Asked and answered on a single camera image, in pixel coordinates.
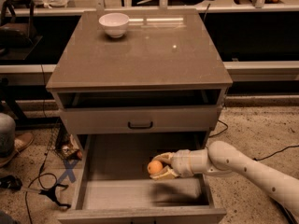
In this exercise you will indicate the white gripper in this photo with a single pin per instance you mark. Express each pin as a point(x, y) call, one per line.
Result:
point(180, 162)

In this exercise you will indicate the orange fruit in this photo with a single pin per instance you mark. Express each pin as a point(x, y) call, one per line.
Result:
point(154, 167)

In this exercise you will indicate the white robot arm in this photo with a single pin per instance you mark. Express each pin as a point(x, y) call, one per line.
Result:
point(219, 159)

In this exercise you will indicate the closed grey top drawer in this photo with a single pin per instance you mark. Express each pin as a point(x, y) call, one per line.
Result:
point(165, 120)

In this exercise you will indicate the open grey middle drawer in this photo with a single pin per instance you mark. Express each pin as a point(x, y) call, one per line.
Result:
point(114, 186)

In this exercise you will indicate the grey drawer cabinet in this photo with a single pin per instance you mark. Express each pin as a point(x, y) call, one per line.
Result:
point(166, 59)

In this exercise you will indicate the brown shoe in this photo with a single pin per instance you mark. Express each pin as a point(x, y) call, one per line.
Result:
point(11, 149)

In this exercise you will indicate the white ceramic bowl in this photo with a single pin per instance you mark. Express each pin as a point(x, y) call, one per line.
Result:
point(114, 24)

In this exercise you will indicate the black drawer handle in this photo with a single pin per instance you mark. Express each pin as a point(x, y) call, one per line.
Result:
point(139, 126)

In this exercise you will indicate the wire basket with items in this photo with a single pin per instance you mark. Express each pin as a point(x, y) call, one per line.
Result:
point(63, 144)

